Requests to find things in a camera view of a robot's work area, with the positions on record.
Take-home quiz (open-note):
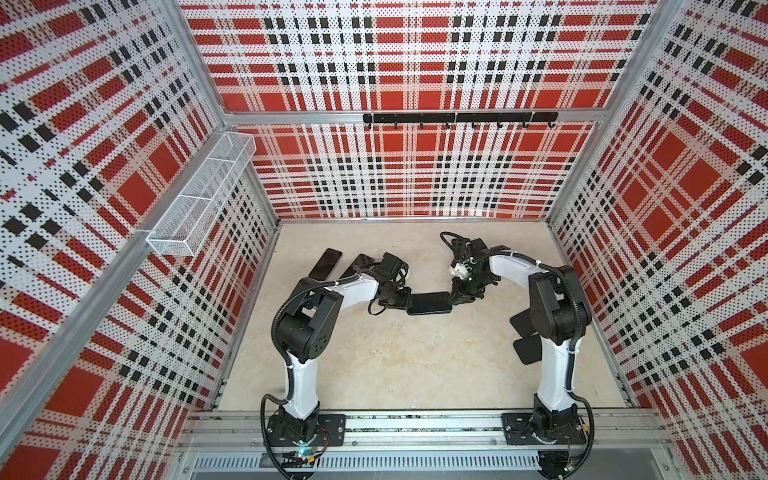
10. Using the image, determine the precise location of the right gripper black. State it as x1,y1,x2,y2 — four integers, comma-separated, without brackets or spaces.
447,270,494,304

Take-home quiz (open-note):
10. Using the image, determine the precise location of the black smartphone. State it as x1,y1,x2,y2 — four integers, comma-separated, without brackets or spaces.
406,292,453,316
341,253,377,279
308,248,343,282

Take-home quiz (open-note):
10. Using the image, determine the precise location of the black phone case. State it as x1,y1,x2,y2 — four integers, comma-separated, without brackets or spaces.
510,309,537,338
513,335,542,365

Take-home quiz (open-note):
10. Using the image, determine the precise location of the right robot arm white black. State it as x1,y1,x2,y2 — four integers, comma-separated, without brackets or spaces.
440,231,591,418

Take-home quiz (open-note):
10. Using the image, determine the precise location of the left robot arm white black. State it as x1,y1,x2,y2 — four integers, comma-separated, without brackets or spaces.
271,249,411,422

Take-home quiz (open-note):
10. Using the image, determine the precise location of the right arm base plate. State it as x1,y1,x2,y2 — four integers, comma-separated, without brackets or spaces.
501,412,587,447

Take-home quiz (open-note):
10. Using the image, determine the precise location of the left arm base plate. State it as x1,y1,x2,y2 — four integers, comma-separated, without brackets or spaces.
266,411,347,447

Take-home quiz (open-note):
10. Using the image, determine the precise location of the black hook rail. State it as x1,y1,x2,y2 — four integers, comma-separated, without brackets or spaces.
362,111,559,125

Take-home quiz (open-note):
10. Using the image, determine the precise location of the white wire mesh shelf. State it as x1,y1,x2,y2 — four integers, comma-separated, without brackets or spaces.
147,132,255,257

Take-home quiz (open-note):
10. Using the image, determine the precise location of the aluminium front rail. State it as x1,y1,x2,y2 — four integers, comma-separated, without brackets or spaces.
169,408,685,479

